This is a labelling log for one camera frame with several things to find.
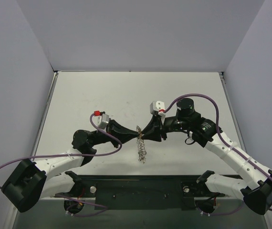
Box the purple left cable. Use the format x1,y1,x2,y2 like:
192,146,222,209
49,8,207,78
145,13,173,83
0,114,123,218

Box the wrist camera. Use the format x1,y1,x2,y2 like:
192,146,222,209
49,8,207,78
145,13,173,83
150,101,165,117
94,111,111,130

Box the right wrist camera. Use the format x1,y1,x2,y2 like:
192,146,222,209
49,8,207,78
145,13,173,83
150,101,165,117

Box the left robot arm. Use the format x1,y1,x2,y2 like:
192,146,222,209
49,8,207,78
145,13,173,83
1,120,139,212

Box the purple cable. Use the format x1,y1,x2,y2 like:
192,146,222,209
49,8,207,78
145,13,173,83
163,93,272,215
0,114,123,218

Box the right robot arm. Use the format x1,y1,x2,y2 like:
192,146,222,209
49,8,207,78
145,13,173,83
142,98,272,215

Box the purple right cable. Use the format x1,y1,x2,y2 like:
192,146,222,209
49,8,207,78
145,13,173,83
163,93,272,215

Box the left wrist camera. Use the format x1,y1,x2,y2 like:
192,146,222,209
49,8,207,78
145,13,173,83
94,111,111,130

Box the aluminium table edge rail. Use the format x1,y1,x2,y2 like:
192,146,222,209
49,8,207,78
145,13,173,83
219,72,232,112

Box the metal disc key organizer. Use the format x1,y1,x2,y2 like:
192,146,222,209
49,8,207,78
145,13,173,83
136,125,147,164

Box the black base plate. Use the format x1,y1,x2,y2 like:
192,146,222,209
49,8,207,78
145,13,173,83
61,175,219,210

